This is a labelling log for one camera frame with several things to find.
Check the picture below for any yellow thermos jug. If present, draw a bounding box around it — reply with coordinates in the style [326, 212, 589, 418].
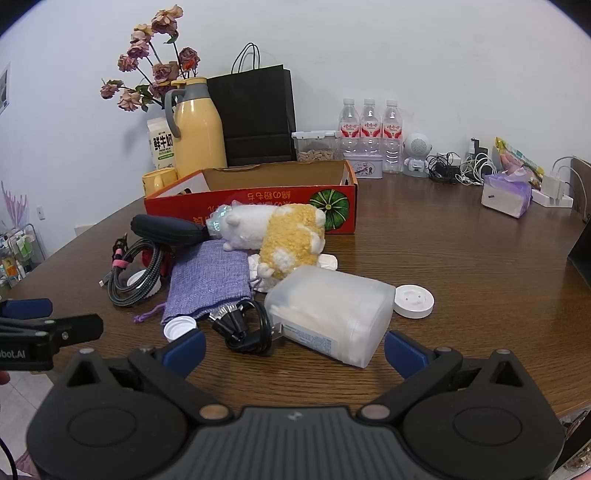
[164, 78, 228, 180]

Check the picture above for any iridescent plastic wrap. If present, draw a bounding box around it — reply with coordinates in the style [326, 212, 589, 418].
[206, 200, 241, 240]

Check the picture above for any yellow mug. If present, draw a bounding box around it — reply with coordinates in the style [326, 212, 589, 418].
[141, 167, 179, 198]

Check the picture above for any pale printed tin box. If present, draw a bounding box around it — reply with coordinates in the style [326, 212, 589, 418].
[344, 154, 384, 181]

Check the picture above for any white robot speaker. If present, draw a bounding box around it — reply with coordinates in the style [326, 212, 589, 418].
[402, 133, 433, 177]

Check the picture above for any dark glasses case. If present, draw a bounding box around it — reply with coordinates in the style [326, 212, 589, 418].
[130, 215, 209, 244]

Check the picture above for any purple lavender decoration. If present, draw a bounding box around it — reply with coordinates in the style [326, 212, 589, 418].
[0, 181, 27, 227]

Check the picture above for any grey braided cable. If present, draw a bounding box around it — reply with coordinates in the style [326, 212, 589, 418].
[98, 235, 167, 308]

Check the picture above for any clear seed container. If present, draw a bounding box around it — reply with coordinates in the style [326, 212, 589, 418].
[292, 130, 345, 163]

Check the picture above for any white power strip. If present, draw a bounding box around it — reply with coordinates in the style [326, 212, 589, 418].
[531, 189, 574, 208]

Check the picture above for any purple tissue pack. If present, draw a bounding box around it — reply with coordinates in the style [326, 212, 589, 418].
[481, 173, 533, 219]

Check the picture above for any white round jar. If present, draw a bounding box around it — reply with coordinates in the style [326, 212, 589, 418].
[127, 270, 162, 294]

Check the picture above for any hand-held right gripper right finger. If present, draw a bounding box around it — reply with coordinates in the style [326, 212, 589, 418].
[355, 330, 541, 428]

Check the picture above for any clear water bottle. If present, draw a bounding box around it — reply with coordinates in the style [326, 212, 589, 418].
[339, 98, 362, 158]
[359, 98, 383, 157]
[381, 100, 404, 175]

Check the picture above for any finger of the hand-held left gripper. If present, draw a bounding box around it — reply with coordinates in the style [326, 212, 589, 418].
[0, 298, 53, 319]
[48, 315, 104, 352]

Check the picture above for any purple fabric pouch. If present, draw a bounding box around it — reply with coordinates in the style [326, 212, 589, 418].
[134, 240, 252, 324]

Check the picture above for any white bottle cap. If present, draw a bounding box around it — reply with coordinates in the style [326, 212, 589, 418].
[164, 318, 198, 342]

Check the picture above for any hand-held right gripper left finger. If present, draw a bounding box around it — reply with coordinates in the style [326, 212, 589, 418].
[55, 329, 236, 428]

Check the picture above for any black cable tangle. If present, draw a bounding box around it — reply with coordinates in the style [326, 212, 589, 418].
[427, 154, 464, 184]

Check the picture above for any black flat board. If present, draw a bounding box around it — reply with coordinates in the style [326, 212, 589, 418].
[567, 226, 591, 287]

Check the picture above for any white and yellow plush toy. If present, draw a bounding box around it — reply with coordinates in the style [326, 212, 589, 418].
[222, 203, 326, 282]

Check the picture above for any translucent plastic box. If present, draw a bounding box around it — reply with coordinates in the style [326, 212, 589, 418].
[264, 265, 397, 369]

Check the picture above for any red printed cardboard box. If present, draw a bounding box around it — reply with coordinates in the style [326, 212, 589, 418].
[143, 160, 359, 236]

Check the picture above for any white milk carton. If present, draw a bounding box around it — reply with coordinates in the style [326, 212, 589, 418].
[147, 116, 178, 171]

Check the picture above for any white round device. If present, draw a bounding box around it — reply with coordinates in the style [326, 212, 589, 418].
[392, 285, 435, 318]

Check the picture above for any white charger plug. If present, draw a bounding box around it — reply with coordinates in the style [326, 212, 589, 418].
[541, 173, 567, 200]

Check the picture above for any wire storage rack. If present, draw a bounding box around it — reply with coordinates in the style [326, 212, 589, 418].
[0, 224, 47, 291]

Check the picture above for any colourful snack packet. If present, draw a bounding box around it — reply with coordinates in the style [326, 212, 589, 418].
[495, 137, 546, 188]

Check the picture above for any dark wooden panel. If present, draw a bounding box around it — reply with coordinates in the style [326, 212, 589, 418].
[570, 157, 591, 217]

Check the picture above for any black power cord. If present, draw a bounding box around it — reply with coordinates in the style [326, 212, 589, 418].
[210, 300, 274, 357]

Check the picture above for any red round object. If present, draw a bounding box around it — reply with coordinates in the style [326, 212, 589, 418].
[141, 247, 174, 278]

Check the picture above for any white cable tangle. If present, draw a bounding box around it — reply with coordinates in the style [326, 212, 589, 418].
[459, 152, 498, 186]

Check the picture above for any dried pink flower bouquet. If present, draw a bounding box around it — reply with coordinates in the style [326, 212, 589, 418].
[100, 4, 201, 112]

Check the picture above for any black paper bag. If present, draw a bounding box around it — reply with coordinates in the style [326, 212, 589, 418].
[206, 42, 297, 168]

